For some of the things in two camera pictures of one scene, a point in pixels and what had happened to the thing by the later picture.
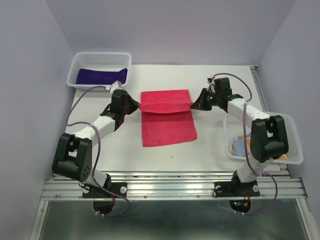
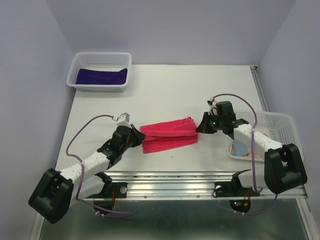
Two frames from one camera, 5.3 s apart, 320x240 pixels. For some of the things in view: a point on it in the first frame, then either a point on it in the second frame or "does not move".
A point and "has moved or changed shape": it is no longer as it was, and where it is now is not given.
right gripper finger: [202, 102] to [205, 126]
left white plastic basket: [87, 70] does not move
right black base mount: [236, 188] does not move
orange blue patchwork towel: [238, 148] does not move
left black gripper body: [124, 110] to [124, 146]
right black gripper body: [213, 99] to [216, 124]
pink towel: [167, 117] has moved or changed shape
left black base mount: [90, 191] does not move
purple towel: [89, 76] does not move
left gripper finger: [132, 104] to [136, 138]
